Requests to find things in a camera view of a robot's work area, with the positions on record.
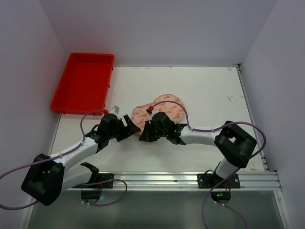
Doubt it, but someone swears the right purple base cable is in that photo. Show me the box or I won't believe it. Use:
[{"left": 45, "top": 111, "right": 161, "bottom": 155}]
[{"left": 201, "top": 176, "right": 248, "bottom": 229}]

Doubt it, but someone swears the aluminium mounting rail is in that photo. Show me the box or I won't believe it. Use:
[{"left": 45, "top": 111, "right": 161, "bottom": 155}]
[{"left": 62, "top": 168, "right": 281, "bottom": 191}]

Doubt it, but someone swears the peach floral mesh laundry bag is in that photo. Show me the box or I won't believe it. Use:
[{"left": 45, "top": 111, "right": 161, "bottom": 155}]
[{"left": 131, "top": 94, "right": 185, "bottom": 136}]

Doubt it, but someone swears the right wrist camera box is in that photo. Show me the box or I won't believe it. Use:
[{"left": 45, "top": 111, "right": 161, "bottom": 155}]
[{"left": 146, "top": 105, "right": 159, "bottom": 117}]

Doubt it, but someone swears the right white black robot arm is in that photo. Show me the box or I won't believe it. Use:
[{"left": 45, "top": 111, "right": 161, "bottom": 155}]
[{"left": 139, "top": 112, "right": 257, "bottom": 179}]

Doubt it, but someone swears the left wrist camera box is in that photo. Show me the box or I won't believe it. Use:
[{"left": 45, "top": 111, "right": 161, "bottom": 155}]
[{"left": 109, "top": 105, "right": 120, "bottom": 115}]

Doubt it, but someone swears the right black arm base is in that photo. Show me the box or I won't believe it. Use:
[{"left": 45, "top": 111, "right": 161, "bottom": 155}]
[{"left": 197, "top": 161, "right": 241, "bottom": 205}]

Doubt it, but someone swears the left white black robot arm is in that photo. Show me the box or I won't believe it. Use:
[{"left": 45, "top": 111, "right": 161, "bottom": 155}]
[{"left": 21, "top": 114, "right": 140, "bottom": 206}]

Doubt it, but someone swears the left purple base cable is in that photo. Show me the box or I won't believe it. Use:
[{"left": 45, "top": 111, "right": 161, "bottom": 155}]
[{"left": 71, "top": 178, "right": 130, "bottom": 207}]

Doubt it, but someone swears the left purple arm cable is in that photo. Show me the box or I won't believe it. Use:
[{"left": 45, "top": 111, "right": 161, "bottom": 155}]
[{"left": 0, "top": 109, "right": 108, "bottom": 210}]

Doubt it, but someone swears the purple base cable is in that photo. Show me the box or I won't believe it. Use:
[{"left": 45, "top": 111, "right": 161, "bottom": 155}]
[
  {"left": 201, "top": 176, "right": 248, "bottom": 229},
  {"left": 71, "top": 178, "right": 130, "bottom": 207}
]

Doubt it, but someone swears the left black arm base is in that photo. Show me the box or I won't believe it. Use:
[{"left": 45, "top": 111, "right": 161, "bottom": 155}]
[{"left": 72, "top": 162, "right": 114, "bottom": 206}]

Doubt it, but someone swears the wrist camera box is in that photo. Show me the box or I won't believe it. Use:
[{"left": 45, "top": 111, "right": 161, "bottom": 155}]
[
  {"left": 146, "top": 105, "right": 159, "bottom": 117},
  {"left": 109, "top": 105, "right": 120, "bottom": 115}
]

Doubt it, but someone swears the red plastic tray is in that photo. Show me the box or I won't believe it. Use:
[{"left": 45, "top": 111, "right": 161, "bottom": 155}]
[{"left": 50, "top": 52, "right": 114, "bottom": 115}]

